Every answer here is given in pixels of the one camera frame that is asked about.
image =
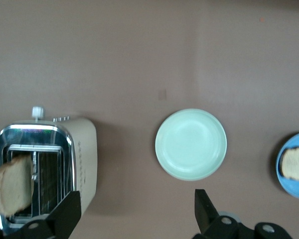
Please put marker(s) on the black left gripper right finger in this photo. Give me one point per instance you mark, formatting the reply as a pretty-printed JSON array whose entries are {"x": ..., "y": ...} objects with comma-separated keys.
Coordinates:
[{"x": 214, "y": 226}]

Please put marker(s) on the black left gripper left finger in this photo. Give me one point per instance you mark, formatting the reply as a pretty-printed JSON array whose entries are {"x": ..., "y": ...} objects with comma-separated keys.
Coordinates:
[{"x": 57, "y": 219}]

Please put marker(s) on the toasted bread slice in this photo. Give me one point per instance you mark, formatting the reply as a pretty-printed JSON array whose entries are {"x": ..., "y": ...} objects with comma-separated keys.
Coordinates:
[
  {"x": 297, "y": 163},
  {"x": 12, "y": 186}
]

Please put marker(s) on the pale green plate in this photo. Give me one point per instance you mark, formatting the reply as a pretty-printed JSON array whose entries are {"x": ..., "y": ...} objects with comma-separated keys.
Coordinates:
[{"x": 191, "y": 144}]

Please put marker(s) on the blue plate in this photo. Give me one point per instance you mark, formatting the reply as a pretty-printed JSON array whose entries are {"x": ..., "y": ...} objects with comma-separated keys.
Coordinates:
[{"x": 292, "y": 190}]

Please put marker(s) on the beige chrome toaster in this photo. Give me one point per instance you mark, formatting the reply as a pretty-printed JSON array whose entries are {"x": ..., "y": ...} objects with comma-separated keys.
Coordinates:
[{"x": 88, "y": 154}]

